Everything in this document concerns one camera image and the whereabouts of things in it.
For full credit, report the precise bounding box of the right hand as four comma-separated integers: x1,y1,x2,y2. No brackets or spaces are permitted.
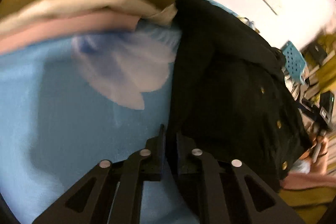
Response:
299,133,329,175

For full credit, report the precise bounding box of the teal perforated storage rack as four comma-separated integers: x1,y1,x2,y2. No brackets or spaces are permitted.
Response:
281,41,306,85

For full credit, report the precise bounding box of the cream white garment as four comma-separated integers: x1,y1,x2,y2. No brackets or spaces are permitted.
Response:
1,0,177,35

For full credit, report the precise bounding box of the blue floral bed sheet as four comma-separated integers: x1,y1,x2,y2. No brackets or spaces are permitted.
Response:
1,21,181,223

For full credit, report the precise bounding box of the black coat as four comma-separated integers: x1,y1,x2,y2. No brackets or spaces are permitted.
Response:
169,0,311,190

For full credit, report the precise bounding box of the pink garment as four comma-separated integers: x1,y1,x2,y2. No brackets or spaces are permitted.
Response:
1,10,140,55

